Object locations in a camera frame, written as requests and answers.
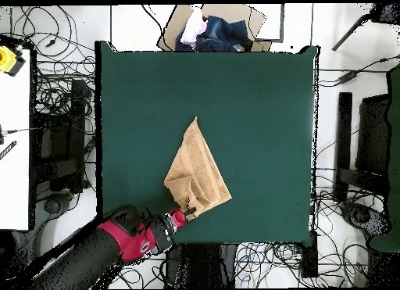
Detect black floor cable bundle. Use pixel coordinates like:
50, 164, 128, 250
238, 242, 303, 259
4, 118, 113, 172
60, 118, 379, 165
290, 177, 376, 288

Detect green covered side table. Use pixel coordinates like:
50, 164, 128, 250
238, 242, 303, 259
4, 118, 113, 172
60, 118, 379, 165
368, 64, 400, 253

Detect black grey stand foot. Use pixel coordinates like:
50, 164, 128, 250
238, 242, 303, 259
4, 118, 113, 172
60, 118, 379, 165
338, 200, 391, 241
30, 192, 76, 250

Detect black tripod leg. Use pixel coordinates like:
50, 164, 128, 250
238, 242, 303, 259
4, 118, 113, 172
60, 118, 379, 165
331, 2, 400, 52

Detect yellow emergency stop button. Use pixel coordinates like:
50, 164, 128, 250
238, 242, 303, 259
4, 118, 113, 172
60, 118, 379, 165
0, 45, 27, 77

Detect black power strip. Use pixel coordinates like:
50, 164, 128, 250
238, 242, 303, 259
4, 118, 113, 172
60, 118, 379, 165
299, 231, 320, 278

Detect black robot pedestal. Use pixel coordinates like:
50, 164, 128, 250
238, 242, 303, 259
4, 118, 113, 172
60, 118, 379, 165
164, 243, 239, 289

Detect orange terry towel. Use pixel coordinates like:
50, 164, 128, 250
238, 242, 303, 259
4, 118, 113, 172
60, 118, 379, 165
162, 116, 233, 221

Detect blue denim jeans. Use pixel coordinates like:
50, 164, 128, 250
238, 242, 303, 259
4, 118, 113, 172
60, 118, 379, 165
174, 15, 255, 52

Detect black cable tangle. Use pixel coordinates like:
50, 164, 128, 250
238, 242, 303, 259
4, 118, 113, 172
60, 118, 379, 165
10, 5, 96, 116

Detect black cables with adapter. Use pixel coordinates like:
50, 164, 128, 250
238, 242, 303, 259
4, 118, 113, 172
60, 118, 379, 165
107, 258, 166, 289

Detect dark green table cloth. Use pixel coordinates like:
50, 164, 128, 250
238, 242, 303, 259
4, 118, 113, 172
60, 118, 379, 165
95, 41, 320, 247

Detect pink garment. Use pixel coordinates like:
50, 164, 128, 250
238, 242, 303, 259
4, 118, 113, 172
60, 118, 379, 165
180, 6, 208, 48

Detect white desk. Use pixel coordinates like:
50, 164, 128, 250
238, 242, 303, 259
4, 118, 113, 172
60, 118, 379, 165
0, 48, 32, 231

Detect brown cardboard box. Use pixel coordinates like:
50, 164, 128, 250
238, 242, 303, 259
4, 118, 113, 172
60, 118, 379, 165
156, 4, 273, 52

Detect black cable with adapter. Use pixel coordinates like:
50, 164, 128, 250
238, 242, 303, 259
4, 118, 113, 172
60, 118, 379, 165
316, 53, 400, 88

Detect blue and black cables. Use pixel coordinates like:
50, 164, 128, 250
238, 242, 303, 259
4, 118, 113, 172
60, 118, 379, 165
234, 242, 302, 288

